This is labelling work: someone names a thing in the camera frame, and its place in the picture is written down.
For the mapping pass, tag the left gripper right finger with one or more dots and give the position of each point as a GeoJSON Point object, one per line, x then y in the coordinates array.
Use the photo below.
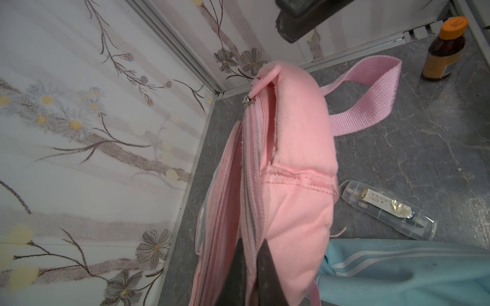
{"type": "Point", "coordinates": [269, 287]}

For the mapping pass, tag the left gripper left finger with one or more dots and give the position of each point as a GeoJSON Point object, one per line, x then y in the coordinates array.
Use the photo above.
{"type": "Point", "coordinates": [233, 292]}

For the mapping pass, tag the pink backpack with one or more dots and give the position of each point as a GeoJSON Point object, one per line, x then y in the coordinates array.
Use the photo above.
{"type": "Point", "coordinates": [277, 178]}

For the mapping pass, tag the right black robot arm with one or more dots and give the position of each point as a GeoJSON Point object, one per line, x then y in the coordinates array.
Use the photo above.
{"type": "Point", "coordinates": [298, 17]}

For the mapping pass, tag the teal pencil case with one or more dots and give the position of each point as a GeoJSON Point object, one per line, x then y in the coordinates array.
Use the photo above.
{"type": "Point", "coordinates": [403, 272]}

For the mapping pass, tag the clear plastic case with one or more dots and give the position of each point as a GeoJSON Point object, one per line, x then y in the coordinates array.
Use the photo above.
{"type": "Point", "coordinates": [390, 209]}

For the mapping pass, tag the brown bottle orange cap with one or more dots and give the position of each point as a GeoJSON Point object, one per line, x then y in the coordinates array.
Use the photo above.
{"type": "Point", "coordinates": [445, 50]}

